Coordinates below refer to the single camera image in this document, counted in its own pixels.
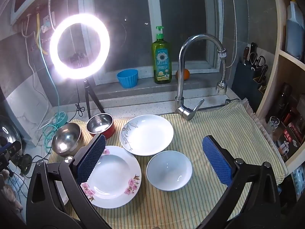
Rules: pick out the dark glass bottle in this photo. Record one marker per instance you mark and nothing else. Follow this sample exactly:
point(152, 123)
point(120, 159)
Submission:
point(284, 100)

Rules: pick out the chrome kitchen faucet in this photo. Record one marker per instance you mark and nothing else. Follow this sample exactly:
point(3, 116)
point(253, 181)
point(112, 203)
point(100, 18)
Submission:
point(181, 76)

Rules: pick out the clear drinking glass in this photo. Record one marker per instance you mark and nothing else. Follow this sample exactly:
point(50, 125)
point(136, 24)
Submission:
point(272, 124)

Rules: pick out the red steel bowl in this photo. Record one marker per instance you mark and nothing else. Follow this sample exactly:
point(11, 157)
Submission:
point(100, 124)

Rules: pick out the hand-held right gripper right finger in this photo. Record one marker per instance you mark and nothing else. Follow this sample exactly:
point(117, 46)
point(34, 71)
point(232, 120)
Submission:
point(218, 162)

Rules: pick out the blue ribbed cup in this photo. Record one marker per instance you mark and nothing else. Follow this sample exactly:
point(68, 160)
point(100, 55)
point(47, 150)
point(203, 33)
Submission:
point(127, 78)

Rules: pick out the white plate grey leaf print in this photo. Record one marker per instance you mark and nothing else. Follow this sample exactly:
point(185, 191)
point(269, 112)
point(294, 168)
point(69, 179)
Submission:
point(147, 133)

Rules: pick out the black kitchen scissors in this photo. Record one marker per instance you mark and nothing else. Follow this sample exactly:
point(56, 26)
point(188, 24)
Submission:
point(258, 63)

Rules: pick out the dark knife block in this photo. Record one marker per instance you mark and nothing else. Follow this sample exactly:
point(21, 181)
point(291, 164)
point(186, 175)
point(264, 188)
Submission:
point(245, 81)

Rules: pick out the black mini tripod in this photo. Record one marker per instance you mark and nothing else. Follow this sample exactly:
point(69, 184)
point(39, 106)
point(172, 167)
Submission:
point(86, 88)

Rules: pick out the round teal power strip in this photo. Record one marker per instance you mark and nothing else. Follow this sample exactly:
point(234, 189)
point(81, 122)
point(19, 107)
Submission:
point(60, 118)

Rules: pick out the green dish soap bottle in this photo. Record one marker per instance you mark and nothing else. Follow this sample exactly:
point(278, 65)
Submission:
point(162, 62)

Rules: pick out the orange fruit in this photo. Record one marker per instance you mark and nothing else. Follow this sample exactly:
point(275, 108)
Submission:
point(185, 74)

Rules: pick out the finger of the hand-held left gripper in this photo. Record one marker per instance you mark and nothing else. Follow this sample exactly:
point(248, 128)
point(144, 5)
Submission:
point(10, 149)

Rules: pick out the red printed box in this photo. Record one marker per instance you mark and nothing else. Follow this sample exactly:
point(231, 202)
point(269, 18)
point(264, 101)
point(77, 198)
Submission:
point(289, 138)

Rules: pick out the light blue ceramic bowl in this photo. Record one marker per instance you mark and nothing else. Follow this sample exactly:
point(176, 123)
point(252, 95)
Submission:
point(169, 170)

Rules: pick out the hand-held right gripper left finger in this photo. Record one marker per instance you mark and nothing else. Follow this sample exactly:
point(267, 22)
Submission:
point(91, 157)

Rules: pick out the gold steel bowl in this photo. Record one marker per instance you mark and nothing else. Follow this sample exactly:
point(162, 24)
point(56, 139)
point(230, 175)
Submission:
point(65, 140)

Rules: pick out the beige wooden shelf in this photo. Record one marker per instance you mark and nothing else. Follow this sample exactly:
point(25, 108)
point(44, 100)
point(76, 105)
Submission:
point(293, 71)

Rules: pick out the white plate pink flower print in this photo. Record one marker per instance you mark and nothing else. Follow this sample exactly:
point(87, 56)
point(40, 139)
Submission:
point(112, 174)

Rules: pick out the yellow striped cloth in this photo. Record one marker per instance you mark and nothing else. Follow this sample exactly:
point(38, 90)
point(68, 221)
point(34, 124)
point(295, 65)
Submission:
point(214, 124)

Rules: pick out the wall water heater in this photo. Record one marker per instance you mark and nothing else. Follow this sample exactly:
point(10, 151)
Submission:
point(26, 0)

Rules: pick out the window frame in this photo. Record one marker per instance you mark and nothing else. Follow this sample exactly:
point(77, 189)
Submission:
point(152, 16)

